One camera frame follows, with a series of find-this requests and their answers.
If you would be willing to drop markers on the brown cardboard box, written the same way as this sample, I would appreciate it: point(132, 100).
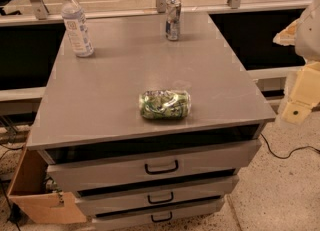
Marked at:
point(28, 190)

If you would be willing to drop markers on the black bottom drawer handle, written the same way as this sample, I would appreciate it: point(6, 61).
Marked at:
point(161, 218)

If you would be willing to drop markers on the grey drawer cabinet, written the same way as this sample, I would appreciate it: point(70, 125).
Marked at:
point(149, 130)

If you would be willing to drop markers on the middle grey drawer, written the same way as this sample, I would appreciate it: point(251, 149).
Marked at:
point(136, 198)

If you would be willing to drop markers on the clear plastic water bottle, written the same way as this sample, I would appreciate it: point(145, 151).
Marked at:
point(75, 23)

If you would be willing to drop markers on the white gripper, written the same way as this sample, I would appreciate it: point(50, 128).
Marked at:
point(309, 38)

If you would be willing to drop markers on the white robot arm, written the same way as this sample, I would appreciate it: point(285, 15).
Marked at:
point(307, 39)

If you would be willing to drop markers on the black top drawer handle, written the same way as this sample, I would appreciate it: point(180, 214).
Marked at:
point(162, 169)

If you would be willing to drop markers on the silver blue tall can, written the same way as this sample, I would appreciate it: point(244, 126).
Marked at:
point(173, 11)

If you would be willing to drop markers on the grey drawer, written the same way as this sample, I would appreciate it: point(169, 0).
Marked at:
point(108, 172)
point(136, 198)
point(142, 216)

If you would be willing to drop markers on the bottom grey drawer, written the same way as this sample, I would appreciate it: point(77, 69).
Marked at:
point(142, 216)

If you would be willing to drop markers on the top grey drawer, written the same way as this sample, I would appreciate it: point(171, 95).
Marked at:
point(108, 172)

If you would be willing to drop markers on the black middle drawer handle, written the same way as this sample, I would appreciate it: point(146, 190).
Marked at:
point(160, 199)

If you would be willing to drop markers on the black drawer handle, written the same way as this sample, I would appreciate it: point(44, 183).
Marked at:
point(162, 169)
point(160, 199)
point(161, 218)

